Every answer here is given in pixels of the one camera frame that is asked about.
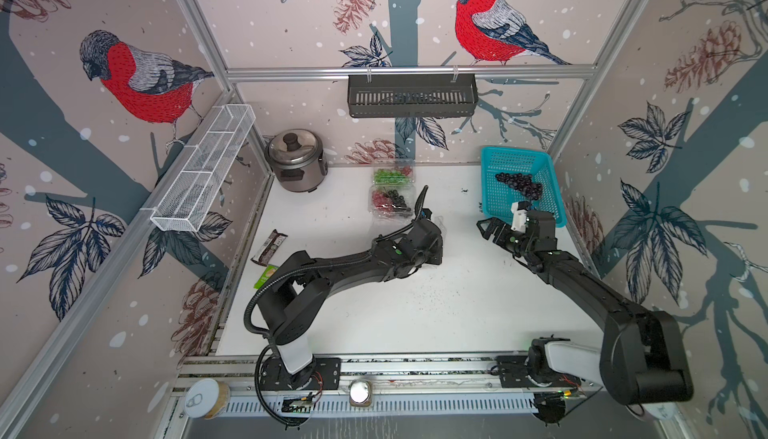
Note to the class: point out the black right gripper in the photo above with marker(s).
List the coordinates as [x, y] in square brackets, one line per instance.
[503, 233]

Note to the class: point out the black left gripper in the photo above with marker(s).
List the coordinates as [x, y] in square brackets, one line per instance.
[438, 252]

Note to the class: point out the teal plastic basket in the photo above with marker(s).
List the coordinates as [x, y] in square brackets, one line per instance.
[498, 198]

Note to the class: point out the clear clamshell container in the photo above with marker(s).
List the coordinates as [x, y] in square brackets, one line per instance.
[437, 220]
[407, 191]
[405, 168]

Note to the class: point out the dark purple grape bunch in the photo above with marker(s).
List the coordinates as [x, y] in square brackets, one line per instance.
[523, 184]

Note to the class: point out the pink red grape bunch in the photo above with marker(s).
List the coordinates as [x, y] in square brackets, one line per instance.
[381, 201]

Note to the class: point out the green grape bunch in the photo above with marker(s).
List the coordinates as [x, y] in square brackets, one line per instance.
[391, 177]

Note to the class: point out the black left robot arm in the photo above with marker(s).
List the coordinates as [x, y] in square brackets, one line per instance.
[283, 309]

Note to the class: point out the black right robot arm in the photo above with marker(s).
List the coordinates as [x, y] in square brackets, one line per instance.
[642, 358]

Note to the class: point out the silver rice cooker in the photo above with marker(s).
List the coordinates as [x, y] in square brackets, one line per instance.
[297, 159]

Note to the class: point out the green snack packet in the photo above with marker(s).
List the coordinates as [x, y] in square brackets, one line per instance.
[266, 274]

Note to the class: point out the small round silver light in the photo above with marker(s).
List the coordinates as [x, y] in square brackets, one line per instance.
[360, 393]

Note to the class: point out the brown snack packet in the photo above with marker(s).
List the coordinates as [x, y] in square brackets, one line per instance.
[269, 248]

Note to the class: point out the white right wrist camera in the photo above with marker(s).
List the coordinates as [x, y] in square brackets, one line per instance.
[520, 211]

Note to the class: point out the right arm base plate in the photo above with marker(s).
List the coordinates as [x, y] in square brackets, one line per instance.
[519, 371]

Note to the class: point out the black hanging wire basket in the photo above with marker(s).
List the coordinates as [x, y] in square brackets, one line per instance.
[412, 96]

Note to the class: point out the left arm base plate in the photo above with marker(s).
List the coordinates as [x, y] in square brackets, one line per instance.
[322, 373]

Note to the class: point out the white wire mesh shelf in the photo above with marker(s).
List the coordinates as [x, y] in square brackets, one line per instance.
[194, 190]

